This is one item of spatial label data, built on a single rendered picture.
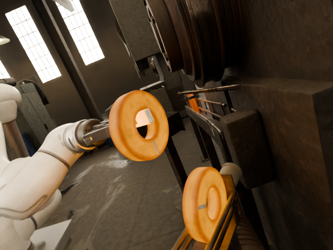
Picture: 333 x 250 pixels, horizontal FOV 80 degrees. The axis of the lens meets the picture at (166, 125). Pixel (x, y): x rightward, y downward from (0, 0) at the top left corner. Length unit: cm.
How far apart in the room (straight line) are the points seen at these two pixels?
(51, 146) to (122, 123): 30
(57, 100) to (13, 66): 260
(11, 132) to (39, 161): 58
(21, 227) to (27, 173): 67
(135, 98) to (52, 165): 31
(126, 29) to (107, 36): 777
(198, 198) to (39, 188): 40
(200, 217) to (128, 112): 24
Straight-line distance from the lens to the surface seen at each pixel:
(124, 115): 39
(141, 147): 41
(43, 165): 62
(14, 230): 125
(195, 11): 62
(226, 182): 53
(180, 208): 165
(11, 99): 117
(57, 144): 64
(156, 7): 71
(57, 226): 144
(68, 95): 1186
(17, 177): 63
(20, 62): 1281
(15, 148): 120
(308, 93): 44
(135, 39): 342
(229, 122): 60
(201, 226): 43
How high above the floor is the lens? 100
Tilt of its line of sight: 15 degrees down
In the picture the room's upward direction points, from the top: 22 degrees counter-clockwise
